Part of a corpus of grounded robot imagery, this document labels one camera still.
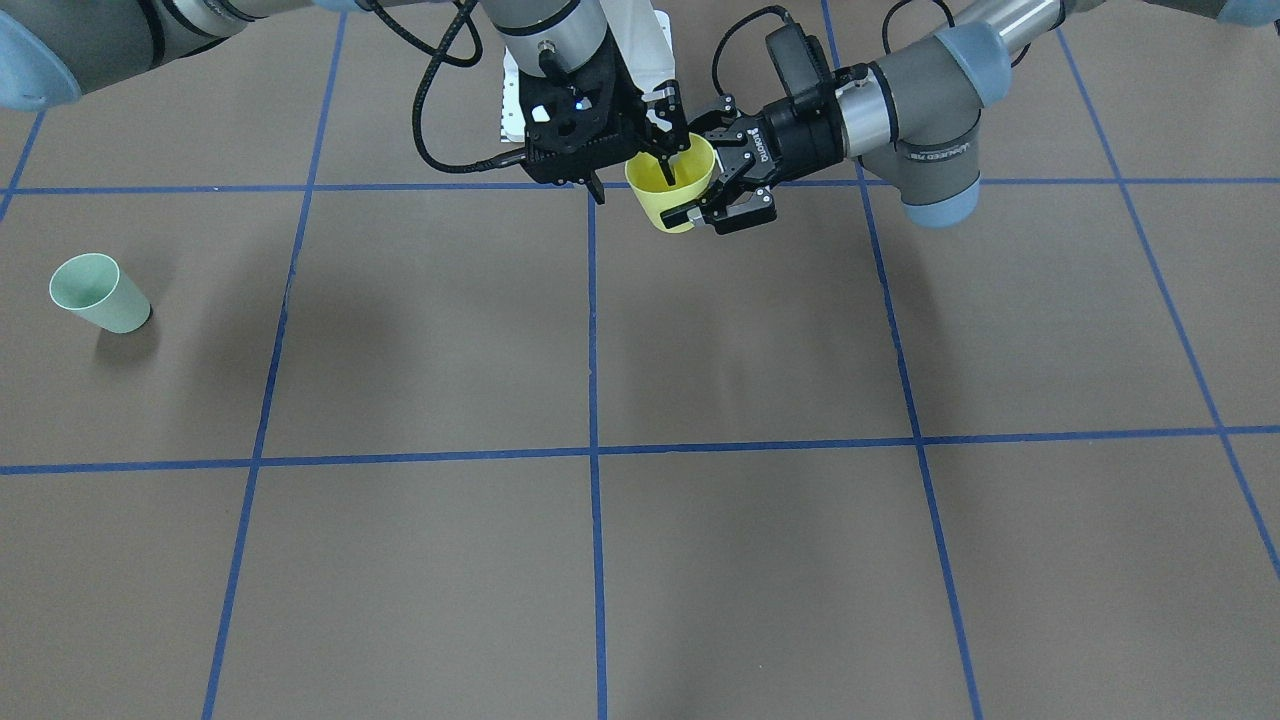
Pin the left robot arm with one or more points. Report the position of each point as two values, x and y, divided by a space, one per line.
911 118

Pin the white metal pedestal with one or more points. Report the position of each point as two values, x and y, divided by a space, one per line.
644 35

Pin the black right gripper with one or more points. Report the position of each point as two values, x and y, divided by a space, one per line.
631 110

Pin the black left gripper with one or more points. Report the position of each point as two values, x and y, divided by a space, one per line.
792 128

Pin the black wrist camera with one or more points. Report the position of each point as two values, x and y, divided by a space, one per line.
801 65

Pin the yellow plastic cup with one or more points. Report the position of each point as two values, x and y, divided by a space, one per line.
693 171

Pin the green plastic cup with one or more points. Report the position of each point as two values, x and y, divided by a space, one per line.
94 287

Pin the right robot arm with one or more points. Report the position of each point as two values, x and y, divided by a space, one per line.
55 52

